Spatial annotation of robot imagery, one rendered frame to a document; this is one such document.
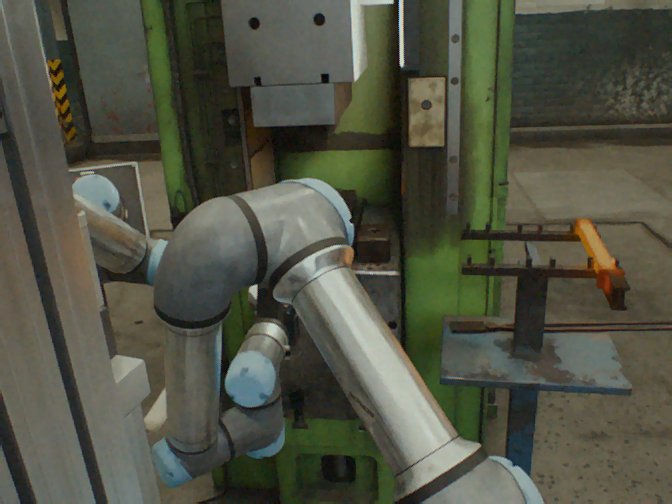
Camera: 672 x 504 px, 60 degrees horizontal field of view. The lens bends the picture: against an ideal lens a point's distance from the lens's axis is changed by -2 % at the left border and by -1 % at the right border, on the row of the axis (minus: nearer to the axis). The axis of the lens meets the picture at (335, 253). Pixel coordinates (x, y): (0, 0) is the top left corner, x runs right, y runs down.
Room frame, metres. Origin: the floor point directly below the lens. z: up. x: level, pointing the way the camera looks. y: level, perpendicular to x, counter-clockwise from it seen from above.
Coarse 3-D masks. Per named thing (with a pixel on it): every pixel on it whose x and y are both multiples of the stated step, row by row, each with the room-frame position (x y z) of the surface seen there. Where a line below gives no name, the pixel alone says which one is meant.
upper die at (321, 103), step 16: (256, 96) 1.45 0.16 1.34; (272, 96) 1.44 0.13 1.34; (288, 96) 1.44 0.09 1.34; (304, 96) 1.43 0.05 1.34; (320, 96) 1.43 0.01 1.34; (336, 96) 1.46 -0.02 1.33; (256, 112) 1.45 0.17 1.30; (272, 112) 1.44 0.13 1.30; (288, 112) 1.44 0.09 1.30; (304, 112) 1.43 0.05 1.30; (320, 112) 1.43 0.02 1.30; (336, 112) 1.45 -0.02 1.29
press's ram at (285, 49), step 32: (224, 0) 1.46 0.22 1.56; (256, 0) 1.44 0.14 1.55; (288, 0) 1.43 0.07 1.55; (320, 0) 1.42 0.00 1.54; (352, 0) 1.43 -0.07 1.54; (384, 0) 1.59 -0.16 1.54; (224, 32) 1.46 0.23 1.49; (256, 32) 1.45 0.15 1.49; (288, 32) 1.44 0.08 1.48; (320, 32) 1.42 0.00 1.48; (352, 32) 1.42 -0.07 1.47; (256, 64) 1.45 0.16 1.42; (288, 64) 1.44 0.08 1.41; (320, 64) 1.43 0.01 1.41; (352, 64) 1.42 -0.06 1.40
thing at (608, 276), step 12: (576, 228) 1.30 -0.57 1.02; (588, 228) 1.25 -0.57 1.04; (588, 240) 1.18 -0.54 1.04; (600, 240) 1.17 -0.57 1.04; (588, 252) 1.15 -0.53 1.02; (600, 252) 1.11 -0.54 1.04; (600, 264) 1.05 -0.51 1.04; (612, 264) 1.04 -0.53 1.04; (600, 276) 1.00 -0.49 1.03; (612, 276) 0.97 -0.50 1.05; (624, 276) 0.99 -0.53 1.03; (612, 288) 0.96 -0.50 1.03; (624, 288) 0.92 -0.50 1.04; (612, 300) 0.94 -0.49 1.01; (624, 300) 0.92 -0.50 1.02
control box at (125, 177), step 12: (84, 168) 1.43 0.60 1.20; (96, 168) 1.44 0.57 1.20; (108, 168) 1.44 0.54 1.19; (120, 168) 1.45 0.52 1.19; (132, 168) 1.45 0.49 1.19; (72, 180) 1.41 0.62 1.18; (108, 180) 1.43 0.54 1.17; (120, 180) 1.43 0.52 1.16; (132, 180) 1.44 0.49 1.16; (120, 192) 1.42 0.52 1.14; (132, 192) 1.42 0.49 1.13; (132, 204) 1.41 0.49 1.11; (144, 204) 1.44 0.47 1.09; (132, 216) 1.39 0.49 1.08; (144, 216) 1.40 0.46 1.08; (144, 228) 1.38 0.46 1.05
